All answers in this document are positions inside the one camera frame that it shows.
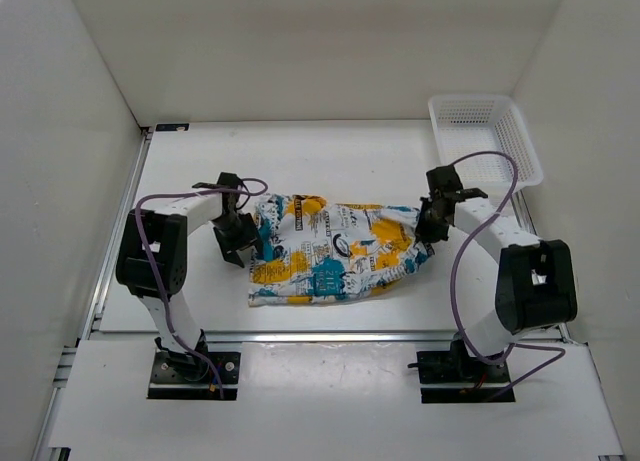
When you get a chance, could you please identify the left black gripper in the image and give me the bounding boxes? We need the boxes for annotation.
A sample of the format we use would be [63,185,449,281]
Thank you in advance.
[211,212,264,267]

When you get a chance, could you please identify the white patterned printed shorts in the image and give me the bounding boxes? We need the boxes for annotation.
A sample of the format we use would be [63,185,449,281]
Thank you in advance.
[248,194,434,307]

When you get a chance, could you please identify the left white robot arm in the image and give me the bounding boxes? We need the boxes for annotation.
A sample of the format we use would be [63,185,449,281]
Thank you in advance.
[115,172,268,381]

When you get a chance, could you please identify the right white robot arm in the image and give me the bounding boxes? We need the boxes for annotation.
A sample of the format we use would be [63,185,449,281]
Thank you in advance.
[415,165,578,381]

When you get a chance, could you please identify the white perforated plastic basket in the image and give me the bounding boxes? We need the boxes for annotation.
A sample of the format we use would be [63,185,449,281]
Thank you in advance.
[428,94,544,204]

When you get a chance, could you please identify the small black label plate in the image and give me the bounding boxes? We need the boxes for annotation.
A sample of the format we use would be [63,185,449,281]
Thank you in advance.
[155,123,190,132]

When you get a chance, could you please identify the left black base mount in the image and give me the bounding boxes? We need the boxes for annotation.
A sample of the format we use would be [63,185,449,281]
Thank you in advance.
[147,350,241,401]

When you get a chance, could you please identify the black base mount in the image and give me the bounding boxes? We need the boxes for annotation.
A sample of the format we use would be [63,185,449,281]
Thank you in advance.
[407,340,516,405]
[147,350,241,401]

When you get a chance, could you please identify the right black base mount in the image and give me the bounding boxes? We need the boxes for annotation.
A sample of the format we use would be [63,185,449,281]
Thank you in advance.
[407,340,516,405]

